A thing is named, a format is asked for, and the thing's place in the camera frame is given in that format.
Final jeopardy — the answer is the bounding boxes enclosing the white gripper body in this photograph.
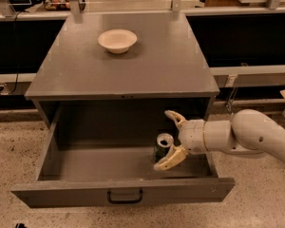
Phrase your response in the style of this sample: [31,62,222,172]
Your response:
[179,120,207,154]

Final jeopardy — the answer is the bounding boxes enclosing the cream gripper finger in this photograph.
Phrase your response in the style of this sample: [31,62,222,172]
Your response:
[164,110,187,130]
[154,145,189,171]

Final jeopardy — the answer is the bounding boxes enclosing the green soda can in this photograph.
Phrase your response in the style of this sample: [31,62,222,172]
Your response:
[154,133,174,162]

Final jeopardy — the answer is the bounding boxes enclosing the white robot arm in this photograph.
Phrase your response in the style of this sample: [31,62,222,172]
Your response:
[154,109,285,171]

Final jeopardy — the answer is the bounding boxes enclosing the open grey top drawer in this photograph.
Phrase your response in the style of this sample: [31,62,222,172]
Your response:
[11,102,235,208]

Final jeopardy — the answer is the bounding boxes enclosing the grey cabinet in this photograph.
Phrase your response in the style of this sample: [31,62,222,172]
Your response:
[24,10,220,128]

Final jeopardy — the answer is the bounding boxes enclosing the white paper bowl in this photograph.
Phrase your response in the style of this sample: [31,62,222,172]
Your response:
[98,29,138,54]

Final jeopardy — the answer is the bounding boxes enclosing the black drawer handle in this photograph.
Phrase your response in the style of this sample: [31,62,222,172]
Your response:
[107,189,143,204]

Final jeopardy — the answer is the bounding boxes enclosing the metal bracket on rail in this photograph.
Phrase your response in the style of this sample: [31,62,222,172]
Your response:
[225,74,238,114]

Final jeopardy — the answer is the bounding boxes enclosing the black cable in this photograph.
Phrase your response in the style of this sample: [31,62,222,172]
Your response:
[9,10,23,95]

